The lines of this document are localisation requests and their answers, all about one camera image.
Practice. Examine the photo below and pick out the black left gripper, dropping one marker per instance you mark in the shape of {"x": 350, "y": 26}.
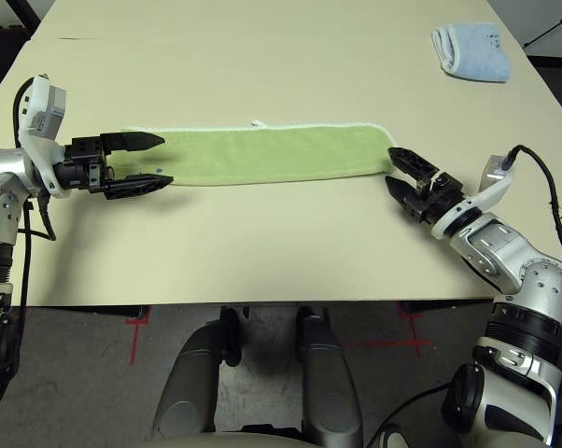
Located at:
{"x": 82, "y": 165}

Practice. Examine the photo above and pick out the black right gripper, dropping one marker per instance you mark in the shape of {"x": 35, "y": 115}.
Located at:
{"x": 435, "y": 198}

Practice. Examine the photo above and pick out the green towel white trim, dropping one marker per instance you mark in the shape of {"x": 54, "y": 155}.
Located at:
{"x": 262, "y": 154}

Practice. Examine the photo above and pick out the folded light blue towel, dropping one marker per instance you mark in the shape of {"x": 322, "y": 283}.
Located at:
{"x": 477, "y": 51}

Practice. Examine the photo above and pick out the red floor tape mark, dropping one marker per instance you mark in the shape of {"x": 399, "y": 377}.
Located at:
{"x": 134, "y": 340}
{"x": 388, "y": 344}

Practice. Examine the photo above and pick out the black foam floor mat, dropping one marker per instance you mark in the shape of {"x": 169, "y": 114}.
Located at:
{"x": 1, "y": 60}

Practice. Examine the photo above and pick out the thin black bar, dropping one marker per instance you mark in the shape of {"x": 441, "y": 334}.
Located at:
{"x": 552, "y": 32}

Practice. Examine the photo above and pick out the grey robot right leg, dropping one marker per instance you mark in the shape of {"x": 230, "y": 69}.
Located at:
{"x": 330, "y": 387}

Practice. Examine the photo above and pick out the grey robot leg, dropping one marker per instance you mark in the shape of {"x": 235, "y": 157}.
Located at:
{"x": 187, "y": 382}
{"x": 330, "y": 387}

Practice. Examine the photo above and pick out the grey robot left leg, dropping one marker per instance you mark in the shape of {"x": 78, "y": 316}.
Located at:
{"x": 187, "y": 382}

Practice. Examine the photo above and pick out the grey robot pelvis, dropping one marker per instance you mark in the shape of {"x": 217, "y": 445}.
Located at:
{"x": 225, "y": 438}

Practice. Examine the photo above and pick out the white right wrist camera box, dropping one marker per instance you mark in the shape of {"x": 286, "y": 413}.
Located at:
{"x": 495, "y": 186}

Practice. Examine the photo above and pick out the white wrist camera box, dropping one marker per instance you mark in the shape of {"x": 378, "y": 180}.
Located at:
{"x": 495, "y": 186}
{"x": 52, "y": 109}

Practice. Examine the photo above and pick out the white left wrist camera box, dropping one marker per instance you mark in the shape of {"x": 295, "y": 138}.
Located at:
{"x": 52, "y": 109}

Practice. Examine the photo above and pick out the beige side table black frame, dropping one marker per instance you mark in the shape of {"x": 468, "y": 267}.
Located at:
{"x": 26, "y": 11}

